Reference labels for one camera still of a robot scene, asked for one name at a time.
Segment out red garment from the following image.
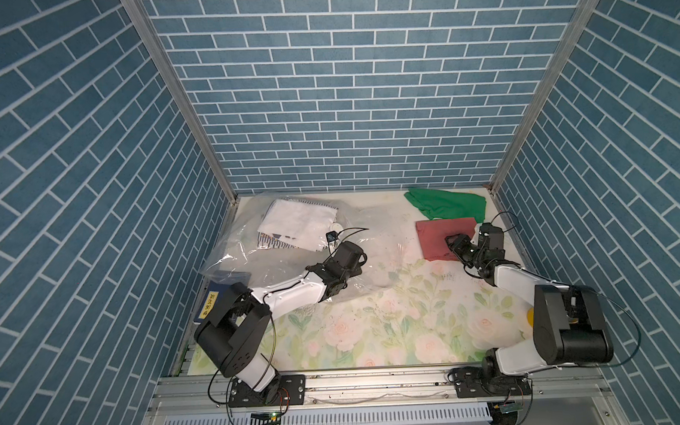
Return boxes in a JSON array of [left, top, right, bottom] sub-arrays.
[[415, 217, 477, 262]]

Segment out white patterned tank top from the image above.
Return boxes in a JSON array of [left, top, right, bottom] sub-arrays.
[[257, 199, 338, 252]]

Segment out green garment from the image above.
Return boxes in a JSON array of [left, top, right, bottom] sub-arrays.
[[404, 188, 487, 223]]

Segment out clear plastic vacuum bag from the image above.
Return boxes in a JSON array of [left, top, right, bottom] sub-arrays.
[[201, 191, 421, 303]]

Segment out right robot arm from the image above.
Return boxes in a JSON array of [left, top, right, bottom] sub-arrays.
[[445, 222, 615, 396]]

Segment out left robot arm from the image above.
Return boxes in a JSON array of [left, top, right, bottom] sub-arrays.
[[194, 240, 367, 402]]

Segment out floral table mat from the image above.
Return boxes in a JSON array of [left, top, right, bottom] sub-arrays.
[[180, 184, 577, 376]]

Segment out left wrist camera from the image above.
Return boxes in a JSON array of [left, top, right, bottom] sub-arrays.
[[326, 231, 339, 245]]

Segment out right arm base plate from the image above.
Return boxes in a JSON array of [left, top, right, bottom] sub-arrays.
[[446, 366, 533, 399]]

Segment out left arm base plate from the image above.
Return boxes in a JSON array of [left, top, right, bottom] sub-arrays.
[[228, 374, 307, 408]]

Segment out aluminium front rail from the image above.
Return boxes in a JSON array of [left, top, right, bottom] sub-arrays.
[[142, 365, 628, 425]]

